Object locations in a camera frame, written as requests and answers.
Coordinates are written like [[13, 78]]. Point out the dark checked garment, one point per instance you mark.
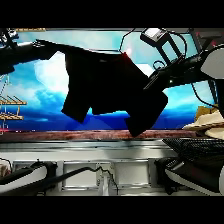
[[196, 146]]

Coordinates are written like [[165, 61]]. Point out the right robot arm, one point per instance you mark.
[[186, 68]]

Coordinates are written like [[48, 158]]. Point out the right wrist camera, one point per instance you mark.
[[153, 34]]

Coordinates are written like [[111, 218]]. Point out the cream garment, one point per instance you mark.
[[208, 121]]

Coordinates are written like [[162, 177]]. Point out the black garment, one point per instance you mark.
[[106, 83]]

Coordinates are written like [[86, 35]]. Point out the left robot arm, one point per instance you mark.
[[20, 55]]

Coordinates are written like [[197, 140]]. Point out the silver frame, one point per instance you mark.
[[86, 151]]

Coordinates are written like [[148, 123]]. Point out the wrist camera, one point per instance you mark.
[[153, 34], [6, 35]]

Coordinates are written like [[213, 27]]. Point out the yellow garment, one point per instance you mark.
[[204, 111]]

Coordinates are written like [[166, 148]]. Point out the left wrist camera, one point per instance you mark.
[[6, 35]]

